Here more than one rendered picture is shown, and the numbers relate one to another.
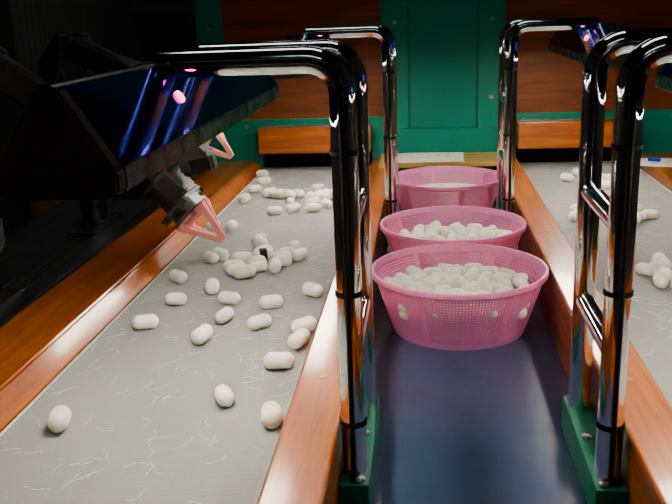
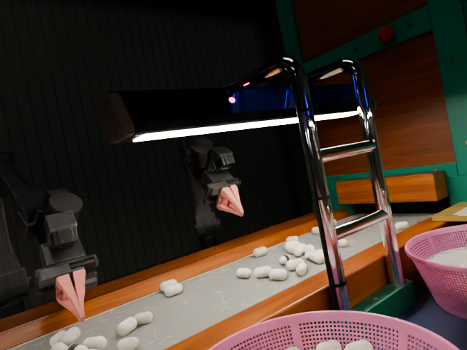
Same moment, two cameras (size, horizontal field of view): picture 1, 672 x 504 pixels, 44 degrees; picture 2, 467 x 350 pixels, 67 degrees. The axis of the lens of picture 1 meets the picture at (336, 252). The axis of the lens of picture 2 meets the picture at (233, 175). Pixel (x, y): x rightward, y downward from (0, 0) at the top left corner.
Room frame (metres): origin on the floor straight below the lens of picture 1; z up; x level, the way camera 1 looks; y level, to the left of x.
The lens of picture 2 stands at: (1.25, -0.43, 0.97)
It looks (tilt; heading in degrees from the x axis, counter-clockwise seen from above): 1 degrees down; 48
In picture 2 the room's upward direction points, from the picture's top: 11 degrees counter-clockwise
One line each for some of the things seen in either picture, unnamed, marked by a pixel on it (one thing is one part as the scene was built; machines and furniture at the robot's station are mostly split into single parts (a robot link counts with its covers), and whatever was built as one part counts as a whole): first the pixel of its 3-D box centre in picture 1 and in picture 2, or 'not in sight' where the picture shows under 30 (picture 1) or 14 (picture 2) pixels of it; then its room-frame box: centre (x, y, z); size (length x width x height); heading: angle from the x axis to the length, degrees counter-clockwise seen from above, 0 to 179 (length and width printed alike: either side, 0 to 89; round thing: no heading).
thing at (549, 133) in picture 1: (575, 132); not in sight; (2.16, -0.63, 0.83); 0.30 x 0.06 x 0.07; 84
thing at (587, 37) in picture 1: (588, 39); not in sight; (1.73, -0.52, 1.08); 0.62 x 0.08 x 0.07; 174
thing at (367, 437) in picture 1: (276, 270); not in sight; (0.81, 0.06, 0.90); 0.20 x 0.19 x 0.45; 174
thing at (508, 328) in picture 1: (458, 296); not in sight; (1.21, -0.18, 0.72); 0.27 x 0.27 x 0.10
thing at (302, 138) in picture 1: (315, 138); (386, 188); (2.23, 0.04, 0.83); 0.30 x 0.06 x 0.07; 84
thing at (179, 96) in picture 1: (186, 94); not in sight; (0.83, 0.14, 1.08); 0.62 x 0.08 x 0.07; 174
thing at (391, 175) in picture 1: (353, 133); (314, 191); (1.78, -0.05, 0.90); 0.20 x 0.19 x 0.45; 174
